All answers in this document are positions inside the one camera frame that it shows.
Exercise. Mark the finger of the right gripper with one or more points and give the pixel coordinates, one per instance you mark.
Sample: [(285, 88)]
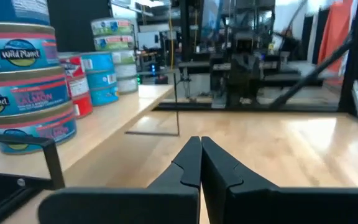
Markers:
[(250, 67), (236, 67)]

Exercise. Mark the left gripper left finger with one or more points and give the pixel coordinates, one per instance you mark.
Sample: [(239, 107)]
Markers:
[(120, 205)]

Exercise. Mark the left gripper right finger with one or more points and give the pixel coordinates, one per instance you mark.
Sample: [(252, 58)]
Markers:
[(275, 205)]

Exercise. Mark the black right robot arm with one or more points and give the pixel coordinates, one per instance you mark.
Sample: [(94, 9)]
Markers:
[(244, 93)]

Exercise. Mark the wooden shelf black metal legs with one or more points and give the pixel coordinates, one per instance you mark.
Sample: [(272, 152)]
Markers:
[(110, 124)]

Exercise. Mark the grey desk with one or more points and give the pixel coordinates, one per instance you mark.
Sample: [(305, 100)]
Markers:
[(291, 77)]

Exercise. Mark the black computer monitor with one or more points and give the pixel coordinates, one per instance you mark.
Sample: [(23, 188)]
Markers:
[(210, 15)]

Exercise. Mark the red orange banner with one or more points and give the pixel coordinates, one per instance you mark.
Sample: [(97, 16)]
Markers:
[(334, 31)]

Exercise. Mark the black computer green lights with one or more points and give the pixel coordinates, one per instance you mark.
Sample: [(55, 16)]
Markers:
[(139, 80)]

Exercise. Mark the black curtain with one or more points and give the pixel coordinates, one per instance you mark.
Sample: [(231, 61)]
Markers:
[(73, 25)]

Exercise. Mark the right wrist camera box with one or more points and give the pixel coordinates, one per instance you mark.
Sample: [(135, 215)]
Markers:
[(244, 42)]

